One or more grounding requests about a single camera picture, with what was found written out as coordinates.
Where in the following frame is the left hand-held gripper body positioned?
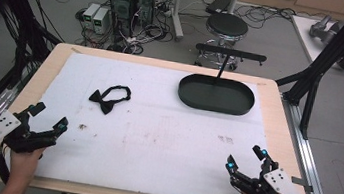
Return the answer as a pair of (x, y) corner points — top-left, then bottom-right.
(0, 106), (62, 159)

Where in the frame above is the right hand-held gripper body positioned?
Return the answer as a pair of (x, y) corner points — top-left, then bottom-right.
(228, 154), (312, 194)

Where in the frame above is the black bow tie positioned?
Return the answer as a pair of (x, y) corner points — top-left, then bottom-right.
(86, 80), (134, 119)

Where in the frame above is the black oval tray stand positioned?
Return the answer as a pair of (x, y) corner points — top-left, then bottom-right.
(175, 40), (269, 120)

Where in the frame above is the person's left hand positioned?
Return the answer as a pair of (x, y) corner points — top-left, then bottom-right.
(7, 143), (47, 186)

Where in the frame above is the white table mat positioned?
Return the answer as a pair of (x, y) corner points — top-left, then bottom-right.
(28, 47), (278, 194)

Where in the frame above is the white power supply box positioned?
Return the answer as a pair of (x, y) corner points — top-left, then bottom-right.
(90, 6), (111, 36)
(80, 1), (102, 32)

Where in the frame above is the white floor board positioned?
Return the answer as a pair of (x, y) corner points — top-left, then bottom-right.
(284, 14), (344, 71)

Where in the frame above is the black round stool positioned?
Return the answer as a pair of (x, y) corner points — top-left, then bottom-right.
(193, 9), (251, 73)

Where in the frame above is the black computer tower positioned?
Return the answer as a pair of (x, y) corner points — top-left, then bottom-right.
(131, 0), (156, 29)
(105, 0), (137, 38)

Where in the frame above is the black flat box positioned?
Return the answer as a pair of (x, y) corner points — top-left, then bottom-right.
(204, 0), (232, 18)

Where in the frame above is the white metal table leg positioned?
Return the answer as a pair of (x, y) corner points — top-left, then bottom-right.
(166, 0), (190, 43)

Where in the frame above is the grey metal bracket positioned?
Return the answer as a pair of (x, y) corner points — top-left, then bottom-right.
(289, 175), (315, 194)

